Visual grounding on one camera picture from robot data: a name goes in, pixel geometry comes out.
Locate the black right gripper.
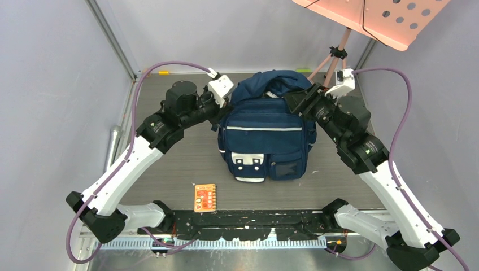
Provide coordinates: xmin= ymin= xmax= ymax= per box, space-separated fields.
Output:
xmin=281 ymin=82 xmax=346 ymax=146

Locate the navy blue backpack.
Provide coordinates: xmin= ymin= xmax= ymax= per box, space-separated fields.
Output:
xmin=217 ymin=70 xmax=317 ymax=183

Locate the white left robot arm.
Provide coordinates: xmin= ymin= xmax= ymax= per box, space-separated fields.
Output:
xmin=66 ymin=76 xmax=234 ymax=244

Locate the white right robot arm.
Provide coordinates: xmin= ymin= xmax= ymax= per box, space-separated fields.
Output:
xmin=284 ymin=85 xmax=460 ymax=270

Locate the orange spiral notepad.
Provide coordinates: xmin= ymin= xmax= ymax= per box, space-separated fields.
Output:
xmin=194 ymin=184 xmax=216 ymax=213

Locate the silver metal cylinder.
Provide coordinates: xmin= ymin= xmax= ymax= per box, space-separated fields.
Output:
xmin=104 ymin=125 xmax=123 ymax=172

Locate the pink music stand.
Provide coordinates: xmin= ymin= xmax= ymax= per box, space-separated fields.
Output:
xmin=298 ymin=0 xmax=449 ymax=86

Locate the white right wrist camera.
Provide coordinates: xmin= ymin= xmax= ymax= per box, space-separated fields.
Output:
xmin=326 ymin=68 xmax=356 ymax=99

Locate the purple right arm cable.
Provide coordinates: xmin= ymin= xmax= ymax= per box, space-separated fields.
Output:
xmin=325 ymin=67 xmax=471 ymax=271

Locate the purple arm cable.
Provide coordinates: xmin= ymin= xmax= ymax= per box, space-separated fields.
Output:
xmin=66 ymin=61 xmax=220 ymax=265
xmin=325 ymin=67 xmax=471 ymax=271

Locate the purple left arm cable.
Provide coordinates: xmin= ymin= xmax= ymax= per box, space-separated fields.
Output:
xmin=66 ymin=61 xmax=220 ymax=265

